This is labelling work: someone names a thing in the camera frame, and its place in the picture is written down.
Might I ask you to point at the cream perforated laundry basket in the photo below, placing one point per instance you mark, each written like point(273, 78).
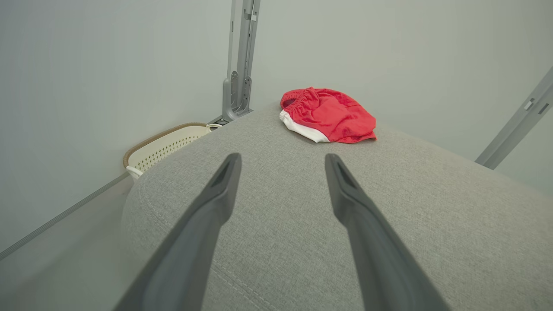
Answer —
point(164, 149)

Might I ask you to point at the red shorts with white panels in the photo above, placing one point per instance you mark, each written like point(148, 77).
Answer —
point(332, 114)

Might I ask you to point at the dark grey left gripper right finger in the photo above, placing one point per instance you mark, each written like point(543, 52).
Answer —
point(376, 250)

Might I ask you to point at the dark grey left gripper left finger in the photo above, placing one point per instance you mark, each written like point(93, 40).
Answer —
point(190, 242)

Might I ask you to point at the grey corner post with bracket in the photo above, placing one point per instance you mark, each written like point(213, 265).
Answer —
point(242, 65)

